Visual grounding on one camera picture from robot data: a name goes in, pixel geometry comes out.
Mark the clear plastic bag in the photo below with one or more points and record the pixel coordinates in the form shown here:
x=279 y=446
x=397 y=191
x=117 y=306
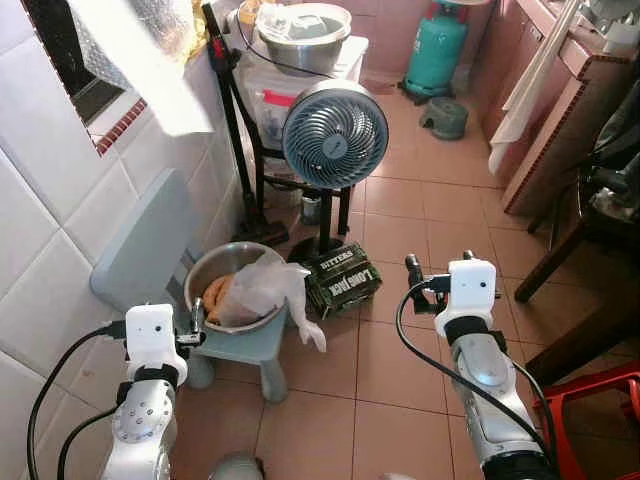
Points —
x=265 y=290

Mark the white plastic storage box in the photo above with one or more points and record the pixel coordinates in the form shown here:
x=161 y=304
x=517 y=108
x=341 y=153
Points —
x=262 y=115

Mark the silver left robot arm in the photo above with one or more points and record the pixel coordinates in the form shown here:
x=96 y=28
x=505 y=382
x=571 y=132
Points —
x=140 y=422

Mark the orange bread rings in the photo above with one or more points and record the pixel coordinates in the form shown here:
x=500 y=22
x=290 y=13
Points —
x=215 y=297

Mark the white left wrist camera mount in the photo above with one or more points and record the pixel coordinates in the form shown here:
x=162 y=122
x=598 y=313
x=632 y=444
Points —
x=155 y=335

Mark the small green plastic stool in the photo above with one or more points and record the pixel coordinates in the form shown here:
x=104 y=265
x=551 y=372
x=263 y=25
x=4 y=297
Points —
x=445 y=115

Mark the pale blue plastic chair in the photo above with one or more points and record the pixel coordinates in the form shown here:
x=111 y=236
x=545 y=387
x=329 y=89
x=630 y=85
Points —
x=145 y=250

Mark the red plastic stool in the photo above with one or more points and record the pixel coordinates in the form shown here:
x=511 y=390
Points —
x=600 y=385

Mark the deep steel bowl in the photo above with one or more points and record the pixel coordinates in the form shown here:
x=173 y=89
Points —
x=212 y=262

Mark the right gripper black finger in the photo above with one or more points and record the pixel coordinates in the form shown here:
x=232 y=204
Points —
x=412 y=270

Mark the white hanging cloth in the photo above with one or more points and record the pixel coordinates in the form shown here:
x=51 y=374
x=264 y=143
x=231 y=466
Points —
x=515 y=120

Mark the large steel basin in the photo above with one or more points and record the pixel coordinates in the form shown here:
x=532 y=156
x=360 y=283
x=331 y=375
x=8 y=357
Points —
x=300 y=55

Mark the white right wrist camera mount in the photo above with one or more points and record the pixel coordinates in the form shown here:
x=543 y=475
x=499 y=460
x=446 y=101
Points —
x=472 y=288

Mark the small white jar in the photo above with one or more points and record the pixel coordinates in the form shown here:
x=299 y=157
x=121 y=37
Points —
x=310 y=208

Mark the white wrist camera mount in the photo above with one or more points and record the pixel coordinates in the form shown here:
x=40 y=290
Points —
x=155 y=335
x=472 y=288

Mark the black stick vacuum cleaner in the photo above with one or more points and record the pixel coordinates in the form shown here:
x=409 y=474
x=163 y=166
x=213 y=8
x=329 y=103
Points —
x=262 y=234

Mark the dark wall window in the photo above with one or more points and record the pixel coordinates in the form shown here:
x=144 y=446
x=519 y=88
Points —
x=55 y=35

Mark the wooden dining table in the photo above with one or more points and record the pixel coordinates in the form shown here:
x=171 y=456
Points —
x=600 y=335

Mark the green gas cylinder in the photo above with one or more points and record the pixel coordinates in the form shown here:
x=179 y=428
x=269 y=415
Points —
x=435 y=50

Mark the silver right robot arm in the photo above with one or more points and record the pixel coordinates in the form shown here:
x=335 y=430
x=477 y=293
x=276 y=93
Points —
x=490 y=390

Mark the black Long Jack Bitters carton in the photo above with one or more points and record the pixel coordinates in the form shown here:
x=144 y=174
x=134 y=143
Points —
x=345 y=285

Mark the grey robot left leg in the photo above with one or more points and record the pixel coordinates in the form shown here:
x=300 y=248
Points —
x=235 y=468

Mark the grey round standing fan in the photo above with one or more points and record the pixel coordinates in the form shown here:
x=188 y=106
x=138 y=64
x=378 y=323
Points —
x=335 y=135

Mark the brown kitchen cabinet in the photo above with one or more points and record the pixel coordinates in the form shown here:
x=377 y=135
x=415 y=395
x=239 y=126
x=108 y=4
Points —
x=560 y=120

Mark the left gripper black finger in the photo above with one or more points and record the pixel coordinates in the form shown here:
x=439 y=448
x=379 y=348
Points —
x=198 y=315

